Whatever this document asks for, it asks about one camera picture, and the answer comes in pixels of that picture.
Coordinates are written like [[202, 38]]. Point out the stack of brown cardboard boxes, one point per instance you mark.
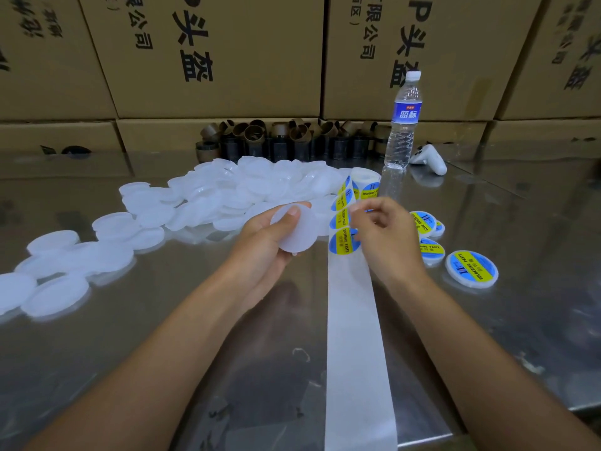
[[225, 61]]

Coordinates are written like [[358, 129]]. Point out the person's right forearm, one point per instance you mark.
[[493, 380]]

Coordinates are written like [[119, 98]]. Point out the sticker roll with backing strip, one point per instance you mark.
[[357, 390]]

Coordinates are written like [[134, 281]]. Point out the person's right hand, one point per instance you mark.
[[390, 241]]

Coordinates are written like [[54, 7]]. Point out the row of dark cardboard tubes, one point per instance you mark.
[[270, 142]]

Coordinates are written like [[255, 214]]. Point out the person's left hand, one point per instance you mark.
[[253, 258]]

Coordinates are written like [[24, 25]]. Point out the white handheld controller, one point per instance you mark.
[[430, 159]]

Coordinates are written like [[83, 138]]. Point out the pile of white plastic lids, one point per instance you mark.
[[216, 188]]

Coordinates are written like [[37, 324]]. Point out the clear plastic water bottle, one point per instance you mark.
[[403, 125]]

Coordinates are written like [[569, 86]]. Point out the person's left forearm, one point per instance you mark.
[[136, 385]]

